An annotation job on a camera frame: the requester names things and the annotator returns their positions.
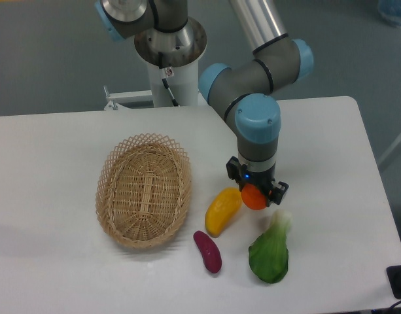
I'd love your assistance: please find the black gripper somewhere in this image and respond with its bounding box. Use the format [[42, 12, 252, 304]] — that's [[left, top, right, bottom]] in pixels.
[[226, 156, 289, 207]]

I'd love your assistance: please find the orange fruit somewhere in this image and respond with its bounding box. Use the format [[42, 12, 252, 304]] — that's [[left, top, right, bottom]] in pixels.
[[241, 183, 267, 211]]

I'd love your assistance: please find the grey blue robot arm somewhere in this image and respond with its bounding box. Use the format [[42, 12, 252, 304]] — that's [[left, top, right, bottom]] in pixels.
[[95, 1, 314, 210]]

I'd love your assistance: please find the yellow mango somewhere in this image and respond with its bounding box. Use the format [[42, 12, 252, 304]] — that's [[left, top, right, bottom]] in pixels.
[[205, 187, 242, 237]]

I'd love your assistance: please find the green bok choy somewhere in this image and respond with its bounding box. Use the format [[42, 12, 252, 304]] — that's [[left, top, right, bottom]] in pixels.
[[249, 209, 292, 284]]

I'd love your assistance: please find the purple sweet potato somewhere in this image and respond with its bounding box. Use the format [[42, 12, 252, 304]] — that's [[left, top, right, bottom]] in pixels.
[[193, 230, 222, 274]]

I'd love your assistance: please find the woven wicker basket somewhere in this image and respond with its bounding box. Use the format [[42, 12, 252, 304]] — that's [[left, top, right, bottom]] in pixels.
[[96, 133, 192, 249]]

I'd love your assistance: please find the black device at edge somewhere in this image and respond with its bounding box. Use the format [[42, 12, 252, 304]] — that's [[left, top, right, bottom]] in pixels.
[[386, 265, 401, 299]]

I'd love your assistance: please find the blue bag in background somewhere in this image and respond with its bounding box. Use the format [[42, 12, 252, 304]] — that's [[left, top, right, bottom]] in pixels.
[[377, 0, 401, 28]]

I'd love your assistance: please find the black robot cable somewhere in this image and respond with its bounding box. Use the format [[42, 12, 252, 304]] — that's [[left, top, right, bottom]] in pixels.
[[158, 51, 180, 107]]

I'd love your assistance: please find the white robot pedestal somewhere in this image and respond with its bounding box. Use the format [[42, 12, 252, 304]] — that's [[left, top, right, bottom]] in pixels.
[[103, 18, 214, 111]]

